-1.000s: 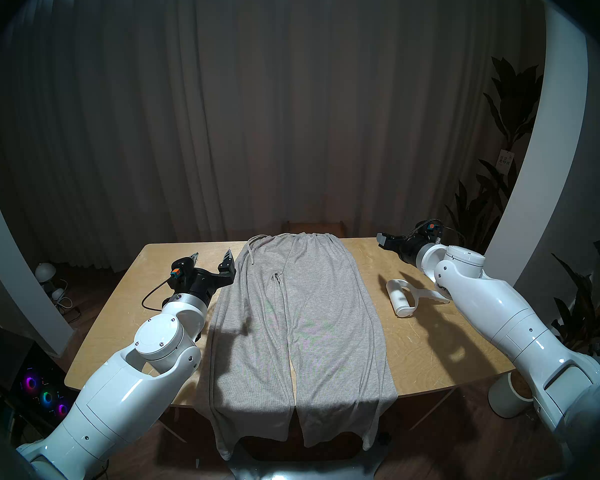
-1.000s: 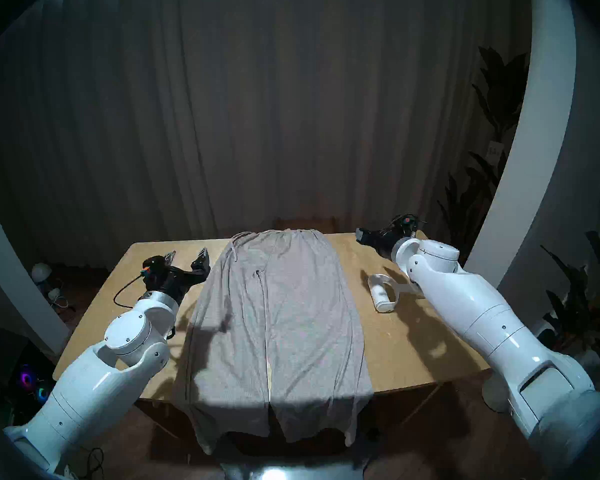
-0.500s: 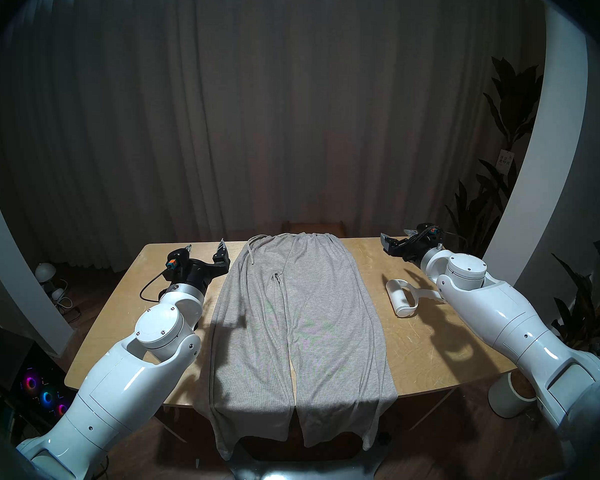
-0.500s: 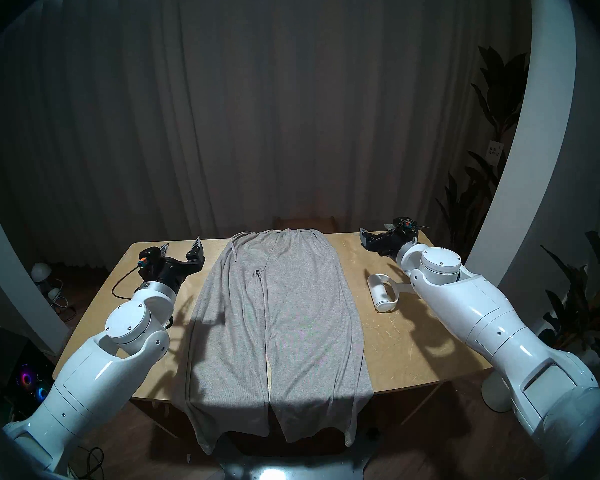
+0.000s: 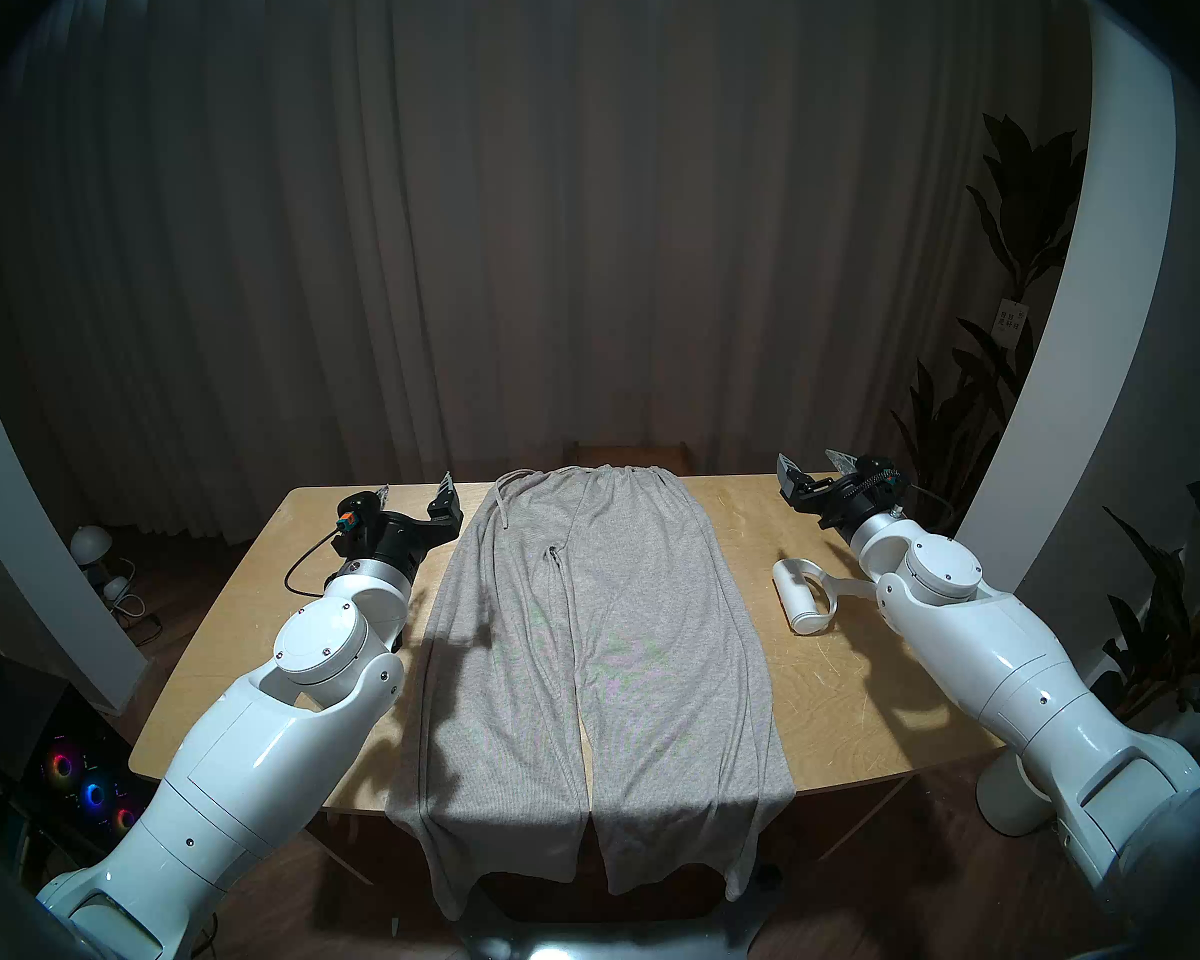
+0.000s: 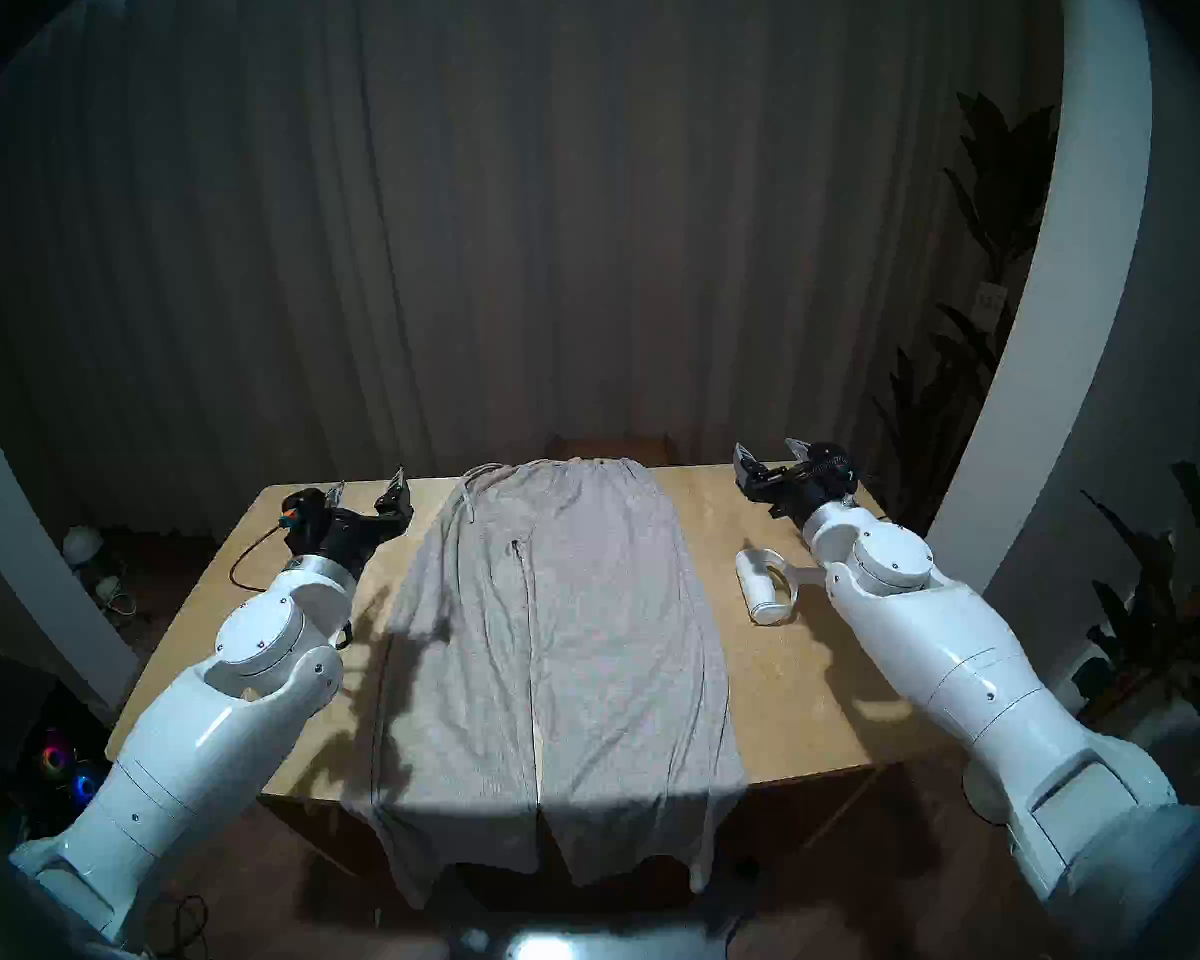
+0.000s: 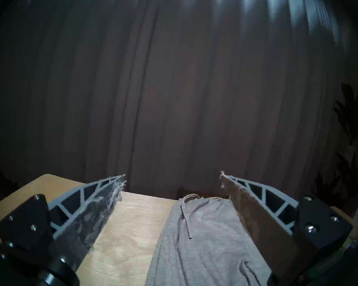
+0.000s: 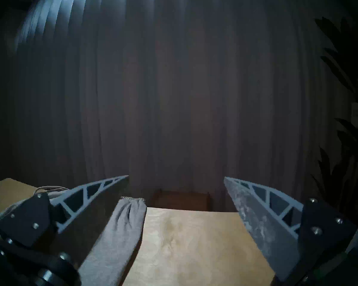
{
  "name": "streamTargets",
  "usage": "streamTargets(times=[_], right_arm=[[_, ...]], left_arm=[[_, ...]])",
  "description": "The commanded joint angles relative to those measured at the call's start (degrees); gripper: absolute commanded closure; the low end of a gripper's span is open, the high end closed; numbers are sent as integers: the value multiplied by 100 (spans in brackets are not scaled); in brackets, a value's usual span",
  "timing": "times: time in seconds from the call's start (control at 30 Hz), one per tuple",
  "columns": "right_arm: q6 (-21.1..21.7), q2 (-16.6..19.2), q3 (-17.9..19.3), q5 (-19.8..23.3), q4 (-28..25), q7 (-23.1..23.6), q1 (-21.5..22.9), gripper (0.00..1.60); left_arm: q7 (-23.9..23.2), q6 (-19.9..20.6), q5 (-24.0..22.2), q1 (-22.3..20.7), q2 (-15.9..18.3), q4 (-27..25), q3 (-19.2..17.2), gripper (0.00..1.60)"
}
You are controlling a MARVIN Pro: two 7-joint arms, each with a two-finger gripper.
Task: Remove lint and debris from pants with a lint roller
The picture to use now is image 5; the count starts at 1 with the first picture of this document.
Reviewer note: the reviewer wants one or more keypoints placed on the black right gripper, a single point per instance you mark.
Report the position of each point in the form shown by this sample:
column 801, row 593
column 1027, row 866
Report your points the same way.
column 850, row 503

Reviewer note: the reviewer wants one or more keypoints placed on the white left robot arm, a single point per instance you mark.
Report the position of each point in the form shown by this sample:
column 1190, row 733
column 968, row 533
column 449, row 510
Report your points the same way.
column 240, row 768

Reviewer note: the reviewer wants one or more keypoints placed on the wooden chair back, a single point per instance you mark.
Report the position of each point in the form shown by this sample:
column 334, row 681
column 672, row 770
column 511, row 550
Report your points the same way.
column 630, row 456

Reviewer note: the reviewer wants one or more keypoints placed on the white round plant pot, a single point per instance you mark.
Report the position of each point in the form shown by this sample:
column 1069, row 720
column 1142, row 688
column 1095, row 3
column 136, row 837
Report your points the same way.
column 1005, row 803

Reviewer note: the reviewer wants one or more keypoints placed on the small white round object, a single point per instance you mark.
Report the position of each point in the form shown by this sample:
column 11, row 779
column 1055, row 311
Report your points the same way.
column 115, row 589

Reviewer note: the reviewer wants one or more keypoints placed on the tall white curved arch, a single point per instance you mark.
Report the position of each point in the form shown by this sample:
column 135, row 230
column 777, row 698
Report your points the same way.
column 1110, row 288

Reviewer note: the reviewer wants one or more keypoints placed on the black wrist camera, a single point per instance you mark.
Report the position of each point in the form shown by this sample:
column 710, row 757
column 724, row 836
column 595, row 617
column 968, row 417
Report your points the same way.
column 358, row 508
column 885, row 473

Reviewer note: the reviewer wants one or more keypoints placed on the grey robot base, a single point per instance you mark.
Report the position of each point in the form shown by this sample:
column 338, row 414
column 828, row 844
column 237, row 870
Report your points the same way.
column 600, row 943

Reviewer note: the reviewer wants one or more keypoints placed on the white lint roller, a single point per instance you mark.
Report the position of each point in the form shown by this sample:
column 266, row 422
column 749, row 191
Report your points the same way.
column 805, row 613

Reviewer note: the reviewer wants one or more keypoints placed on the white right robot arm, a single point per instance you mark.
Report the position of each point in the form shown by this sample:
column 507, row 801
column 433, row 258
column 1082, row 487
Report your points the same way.
column 1010, row 648

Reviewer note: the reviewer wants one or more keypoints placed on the grey pleated curtain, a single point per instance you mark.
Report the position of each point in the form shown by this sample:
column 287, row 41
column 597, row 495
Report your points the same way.
column 460, row 218

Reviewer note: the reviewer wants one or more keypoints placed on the white paper plant tag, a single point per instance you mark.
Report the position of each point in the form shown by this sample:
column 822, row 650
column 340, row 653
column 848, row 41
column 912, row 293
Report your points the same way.
column 1010, row 318

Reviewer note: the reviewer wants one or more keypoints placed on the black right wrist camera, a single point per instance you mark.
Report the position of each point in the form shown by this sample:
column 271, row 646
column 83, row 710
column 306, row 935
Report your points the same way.
column 885, row 473

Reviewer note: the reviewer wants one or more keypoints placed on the tall dark leafy plant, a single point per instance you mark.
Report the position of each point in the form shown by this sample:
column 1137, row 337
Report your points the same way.
column 1025, row 188

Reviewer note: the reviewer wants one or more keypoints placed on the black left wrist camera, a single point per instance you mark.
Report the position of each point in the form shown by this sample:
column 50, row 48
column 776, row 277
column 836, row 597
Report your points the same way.
column 358, row 508

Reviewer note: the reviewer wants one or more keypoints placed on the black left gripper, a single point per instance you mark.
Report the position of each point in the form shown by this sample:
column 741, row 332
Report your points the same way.
column 400, row 538

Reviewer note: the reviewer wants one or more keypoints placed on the leafy plant in white pot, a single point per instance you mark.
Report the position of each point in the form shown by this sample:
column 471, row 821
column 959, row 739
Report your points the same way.
column 1190, row 608

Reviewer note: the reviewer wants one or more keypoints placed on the white mushroom lamp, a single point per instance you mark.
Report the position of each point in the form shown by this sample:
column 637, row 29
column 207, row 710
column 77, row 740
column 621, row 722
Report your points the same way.
column 92, row 541

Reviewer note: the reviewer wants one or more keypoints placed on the computer case with rainbow fans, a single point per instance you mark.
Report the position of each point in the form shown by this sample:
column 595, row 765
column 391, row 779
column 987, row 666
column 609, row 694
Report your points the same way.
column 80, row 768

